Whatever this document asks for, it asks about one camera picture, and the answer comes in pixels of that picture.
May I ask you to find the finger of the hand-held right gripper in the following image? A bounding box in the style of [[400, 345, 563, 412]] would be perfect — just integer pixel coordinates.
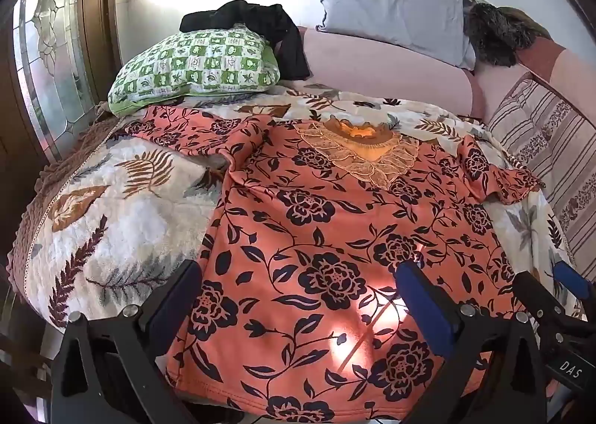
[[511, 271, 566, 336], [553, 261, 596, 310]]

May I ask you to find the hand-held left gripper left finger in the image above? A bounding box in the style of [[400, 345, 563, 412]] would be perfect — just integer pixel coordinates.
[[50, 259, 203, 424]]

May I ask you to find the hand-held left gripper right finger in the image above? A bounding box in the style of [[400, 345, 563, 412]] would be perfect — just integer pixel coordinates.
[[395, 260, 548, 424]]

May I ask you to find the orange floral shirt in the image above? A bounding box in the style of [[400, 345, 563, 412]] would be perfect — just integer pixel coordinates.
[[122, 104, 546, 422]]

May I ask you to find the leaf print fleece blanket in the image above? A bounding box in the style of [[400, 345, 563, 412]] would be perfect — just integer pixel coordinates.
[[12, 79, 588, 330]]

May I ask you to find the striped brown sofa cover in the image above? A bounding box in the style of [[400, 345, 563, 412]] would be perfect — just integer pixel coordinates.
[[484, 75, 596, 266]]

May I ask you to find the wooden chair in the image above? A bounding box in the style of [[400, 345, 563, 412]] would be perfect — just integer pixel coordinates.
[[0, 294, 53, 408]]

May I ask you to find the brown quilted cover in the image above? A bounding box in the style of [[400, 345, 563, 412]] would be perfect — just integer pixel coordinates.
[[7, 114, 124, 294]]

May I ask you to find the green checkered pillow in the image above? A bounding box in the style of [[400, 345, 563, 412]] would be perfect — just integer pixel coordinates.
[[108, 23, 281, 116]]

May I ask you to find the dark furry cushion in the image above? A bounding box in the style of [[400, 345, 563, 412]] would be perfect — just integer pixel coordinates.
[[463, 2, 552, 68]]

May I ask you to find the stained glass wooden door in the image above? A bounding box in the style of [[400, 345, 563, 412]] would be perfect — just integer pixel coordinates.
[[0, 0, 117, 168]]

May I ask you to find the black garment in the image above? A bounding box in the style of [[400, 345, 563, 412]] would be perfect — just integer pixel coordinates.
[[179, 0, 312, 81]]

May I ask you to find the grey pillow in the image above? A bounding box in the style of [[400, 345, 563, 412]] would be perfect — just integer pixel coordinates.
[[316, 0, 476, 71]]

